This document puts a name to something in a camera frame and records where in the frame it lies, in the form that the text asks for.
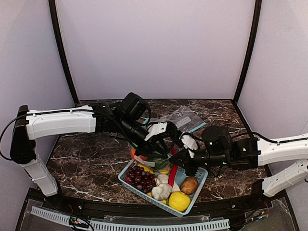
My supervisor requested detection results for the green cucumber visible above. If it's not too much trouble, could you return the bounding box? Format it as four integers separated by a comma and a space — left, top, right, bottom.
148, 154, 170, 170

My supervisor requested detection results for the orange fruit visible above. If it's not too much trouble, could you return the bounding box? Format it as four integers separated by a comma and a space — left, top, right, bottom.
130, 148, 149, 161

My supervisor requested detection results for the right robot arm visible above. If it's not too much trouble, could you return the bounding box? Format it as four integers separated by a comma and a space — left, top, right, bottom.
169, 126, 308, 197

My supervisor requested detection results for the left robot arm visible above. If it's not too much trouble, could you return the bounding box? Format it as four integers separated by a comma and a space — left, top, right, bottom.
1, 92, 170, 197

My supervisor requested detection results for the red chili pepper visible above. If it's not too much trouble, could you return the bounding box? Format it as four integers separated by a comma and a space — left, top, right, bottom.
168, 148, 179, 188

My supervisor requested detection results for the yellow banana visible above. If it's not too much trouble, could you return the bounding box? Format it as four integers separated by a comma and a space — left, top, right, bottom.
138, 163, 171, 174

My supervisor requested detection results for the brown potato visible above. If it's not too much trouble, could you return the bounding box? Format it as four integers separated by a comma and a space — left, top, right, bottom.
180, 177, 199, 195

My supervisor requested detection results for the white garlic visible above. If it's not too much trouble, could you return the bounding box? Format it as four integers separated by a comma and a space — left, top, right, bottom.
155, 173, 180, 192

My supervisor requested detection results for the light blue plastic basket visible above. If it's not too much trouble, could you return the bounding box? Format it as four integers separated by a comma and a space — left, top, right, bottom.
118, 159, 208, 218

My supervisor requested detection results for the purple grape bunch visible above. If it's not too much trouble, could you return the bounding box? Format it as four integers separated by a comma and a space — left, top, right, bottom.
125, 166, 156, 194

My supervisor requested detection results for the yellow lemon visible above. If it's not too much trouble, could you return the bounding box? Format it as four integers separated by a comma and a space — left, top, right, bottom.
168, 191, 191, 212

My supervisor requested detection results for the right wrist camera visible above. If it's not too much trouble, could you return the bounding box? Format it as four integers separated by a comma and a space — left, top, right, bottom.
179, 132, 199, 159

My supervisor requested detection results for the white cable tray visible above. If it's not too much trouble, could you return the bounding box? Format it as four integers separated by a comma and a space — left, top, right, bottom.
30, 206, 230, 231

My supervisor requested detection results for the left black frame post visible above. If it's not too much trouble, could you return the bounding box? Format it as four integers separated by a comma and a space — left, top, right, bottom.
48, 0, 79, 105

